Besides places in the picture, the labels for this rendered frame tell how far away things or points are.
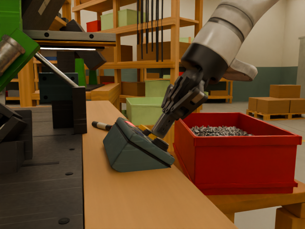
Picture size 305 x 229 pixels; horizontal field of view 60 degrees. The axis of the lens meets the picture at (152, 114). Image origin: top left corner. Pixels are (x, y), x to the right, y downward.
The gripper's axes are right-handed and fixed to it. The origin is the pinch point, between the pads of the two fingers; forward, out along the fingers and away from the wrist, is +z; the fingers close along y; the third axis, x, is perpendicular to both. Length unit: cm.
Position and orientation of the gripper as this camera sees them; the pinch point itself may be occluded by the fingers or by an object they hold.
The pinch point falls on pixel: (162, 126)
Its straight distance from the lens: 44.5
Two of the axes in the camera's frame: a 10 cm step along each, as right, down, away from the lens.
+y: 2.6, 1.5, -9.5
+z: -5.5, 8.3, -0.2
